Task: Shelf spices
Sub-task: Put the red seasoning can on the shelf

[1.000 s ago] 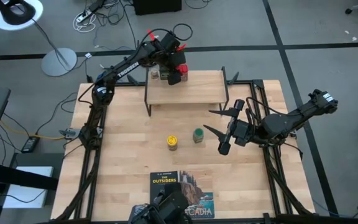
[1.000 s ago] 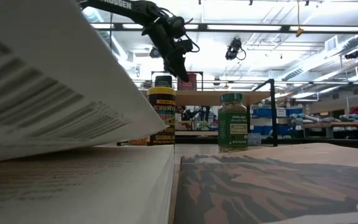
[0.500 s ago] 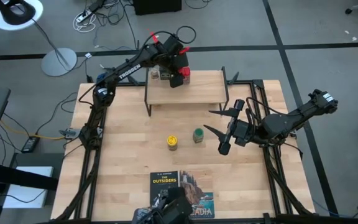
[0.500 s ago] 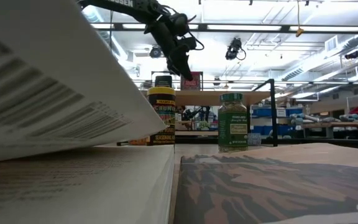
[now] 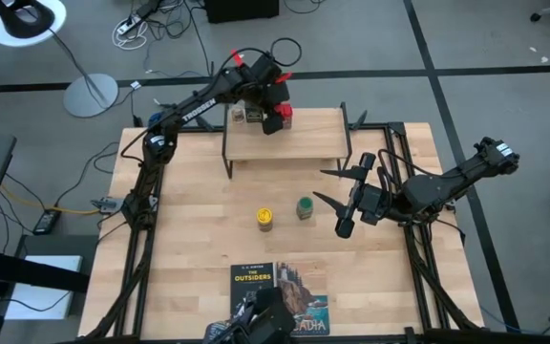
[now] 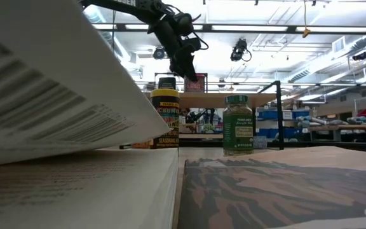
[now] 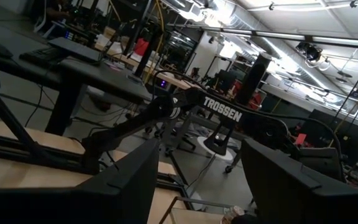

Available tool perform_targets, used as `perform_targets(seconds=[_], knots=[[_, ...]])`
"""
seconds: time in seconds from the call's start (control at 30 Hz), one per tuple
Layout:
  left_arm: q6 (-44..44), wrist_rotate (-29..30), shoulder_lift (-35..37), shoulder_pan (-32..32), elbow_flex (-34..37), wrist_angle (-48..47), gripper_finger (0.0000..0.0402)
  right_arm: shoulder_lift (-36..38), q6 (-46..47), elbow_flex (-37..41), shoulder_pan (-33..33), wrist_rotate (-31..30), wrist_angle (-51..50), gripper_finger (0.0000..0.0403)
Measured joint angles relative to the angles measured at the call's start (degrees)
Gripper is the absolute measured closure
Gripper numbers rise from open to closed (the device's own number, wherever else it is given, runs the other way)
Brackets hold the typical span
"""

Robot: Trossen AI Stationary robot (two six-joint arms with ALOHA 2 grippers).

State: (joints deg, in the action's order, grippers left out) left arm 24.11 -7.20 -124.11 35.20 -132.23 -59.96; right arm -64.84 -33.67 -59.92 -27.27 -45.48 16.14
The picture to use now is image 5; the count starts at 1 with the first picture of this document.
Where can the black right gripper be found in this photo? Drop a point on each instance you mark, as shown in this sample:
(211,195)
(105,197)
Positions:
(370,200)

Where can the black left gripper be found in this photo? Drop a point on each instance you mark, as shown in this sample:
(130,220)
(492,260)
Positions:
(268,86)

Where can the red spice tin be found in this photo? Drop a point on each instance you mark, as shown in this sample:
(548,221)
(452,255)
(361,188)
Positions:
(285,112)

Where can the black spice tin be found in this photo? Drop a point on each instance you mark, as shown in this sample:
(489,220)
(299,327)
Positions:
(255,115)

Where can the green lid oregano jar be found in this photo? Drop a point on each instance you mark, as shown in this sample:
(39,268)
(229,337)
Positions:
(304,206)

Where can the yellow lid seasoning jar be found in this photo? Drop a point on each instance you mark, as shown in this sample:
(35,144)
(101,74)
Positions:
(264,216)

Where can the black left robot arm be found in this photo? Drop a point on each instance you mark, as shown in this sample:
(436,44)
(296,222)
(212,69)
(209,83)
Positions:
(198,109)

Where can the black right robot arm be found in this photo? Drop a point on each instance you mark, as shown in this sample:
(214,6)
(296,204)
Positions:
(447,184)

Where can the small clear spice jar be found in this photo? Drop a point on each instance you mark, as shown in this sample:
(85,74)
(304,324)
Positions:
(238,114)

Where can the black box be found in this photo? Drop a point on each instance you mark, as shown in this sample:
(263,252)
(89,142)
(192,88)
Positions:
(241,9)

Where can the Acadia lighthouse cover book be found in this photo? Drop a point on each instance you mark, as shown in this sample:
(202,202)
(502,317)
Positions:
(310,306)

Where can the open white paper book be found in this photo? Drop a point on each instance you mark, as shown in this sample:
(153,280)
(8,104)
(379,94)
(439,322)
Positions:
(251,279)

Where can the black bulky object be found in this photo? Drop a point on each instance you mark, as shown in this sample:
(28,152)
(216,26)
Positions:
(270,320)

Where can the white power strip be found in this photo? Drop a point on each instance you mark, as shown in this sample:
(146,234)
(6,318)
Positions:
(129,25)

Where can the floor lamp with round base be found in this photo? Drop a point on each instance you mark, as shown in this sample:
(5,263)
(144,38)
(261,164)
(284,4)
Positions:
(91,94)

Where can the black power adapter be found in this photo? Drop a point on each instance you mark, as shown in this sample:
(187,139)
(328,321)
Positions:
(46,222)

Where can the black desk beam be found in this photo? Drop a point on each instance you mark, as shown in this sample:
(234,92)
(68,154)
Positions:
(17,270)

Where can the white box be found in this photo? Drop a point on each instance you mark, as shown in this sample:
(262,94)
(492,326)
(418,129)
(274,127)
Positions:
(41,306)

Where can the wooden shelf with black frame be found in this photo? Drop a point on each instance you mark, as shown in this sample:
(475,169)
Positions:
(313,138)

